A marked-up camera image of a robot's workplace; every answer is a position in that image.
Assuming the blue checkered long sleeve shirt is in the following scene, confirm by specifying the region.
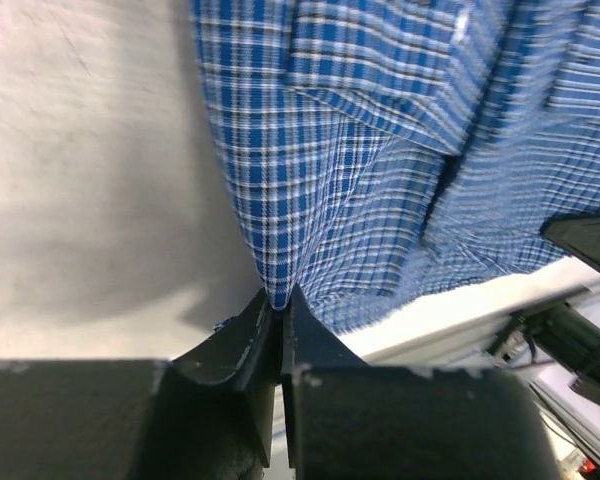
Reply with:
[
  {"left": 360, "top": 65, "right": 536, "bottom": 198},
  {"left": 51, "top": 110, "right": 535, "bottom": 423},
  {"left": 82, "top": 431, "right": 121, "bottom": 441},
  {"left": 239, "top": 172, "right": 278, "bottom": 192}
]
[{"left": 191, "top": 1, "right": 600, "bottom": 333}]

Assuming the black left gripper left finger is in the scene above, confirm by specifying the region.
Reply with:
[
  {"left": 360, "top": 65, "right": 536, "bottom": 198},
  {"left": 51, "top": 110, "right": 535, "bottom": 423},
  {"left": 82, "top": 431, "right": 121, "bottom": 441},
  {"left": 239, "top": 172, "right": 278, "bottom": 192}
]
[{"left": 0, "top": 293, "right": 275, "bottom": 479}]

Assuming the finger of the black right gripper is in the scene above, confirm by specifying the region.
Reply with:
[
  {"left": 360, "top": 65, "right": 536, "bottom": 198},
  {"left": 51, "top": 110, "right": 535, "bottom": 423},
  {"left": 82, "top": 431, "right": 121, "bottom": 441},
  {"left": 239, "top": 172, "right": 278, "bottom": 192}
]
[{"left": 541, "top": 212, "right": 600, "bottom": 273}]

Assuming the aluminium front frame rail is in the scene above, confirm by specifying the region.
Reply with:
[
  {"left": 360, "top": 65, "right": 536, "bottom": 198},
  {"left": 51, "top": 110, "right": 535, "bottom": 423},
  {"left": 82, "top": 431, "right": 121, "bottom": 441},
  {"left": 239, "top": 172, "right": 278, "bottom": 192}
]
[{"left": 365, "top": 283, "right": 600, "bottom": 479}]

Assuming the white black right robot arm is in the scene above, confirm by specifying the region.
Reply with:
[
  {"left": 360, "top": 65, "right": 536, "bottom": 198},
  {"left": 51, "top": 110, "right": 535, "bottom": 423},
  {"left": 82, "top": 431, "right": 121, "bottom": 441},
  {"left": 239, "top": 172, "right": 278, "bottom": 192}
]
[{"left": 487, "top": 213, "right": 600, "bottom": 406}]

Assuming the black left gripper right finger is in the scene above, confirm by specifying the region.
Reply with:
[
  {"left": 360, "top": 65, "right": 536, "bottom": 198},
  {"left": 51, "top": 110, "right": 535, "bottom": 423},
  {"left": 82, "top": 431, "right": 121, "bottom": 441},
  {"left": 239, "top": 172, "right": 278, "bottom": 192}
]
[{"left": 281, "top": 289, "right": 560, "bottom": 479}]

